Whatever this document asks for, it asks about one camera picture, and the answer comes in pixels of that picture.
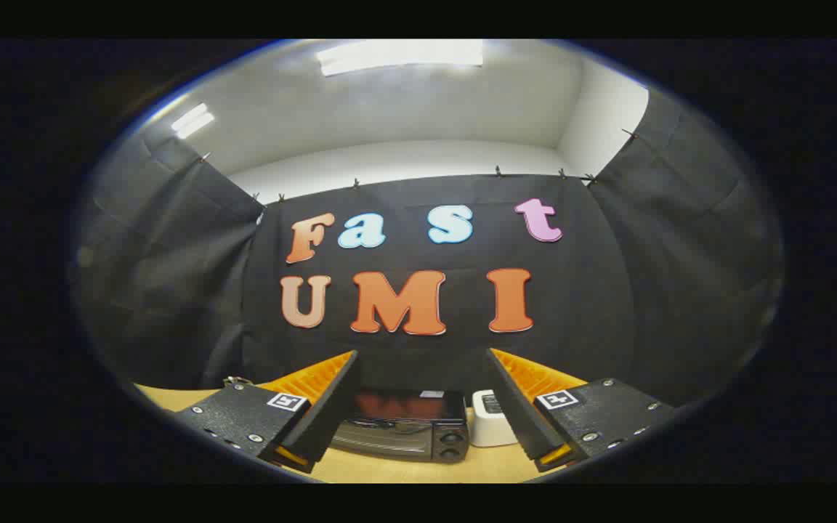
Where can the ceiling light panel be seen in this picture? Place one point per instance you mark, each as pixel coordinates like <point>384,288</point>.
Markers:
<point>400,55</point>
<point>192,120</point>

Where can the black toaster oven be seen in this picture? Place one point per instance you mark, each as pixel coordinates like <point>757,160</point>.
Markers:
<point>404,428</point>

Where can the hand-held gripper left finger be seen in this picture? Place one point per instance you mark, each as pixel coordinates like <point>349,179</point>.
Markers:
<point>328,407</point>

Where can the white plastic box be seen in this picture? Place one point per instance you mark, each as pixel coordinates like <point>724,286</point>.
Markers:
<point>492,428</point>

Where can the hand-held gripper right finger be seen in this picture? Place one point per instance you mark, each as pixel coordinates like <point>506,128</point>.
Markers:
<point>516,407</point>

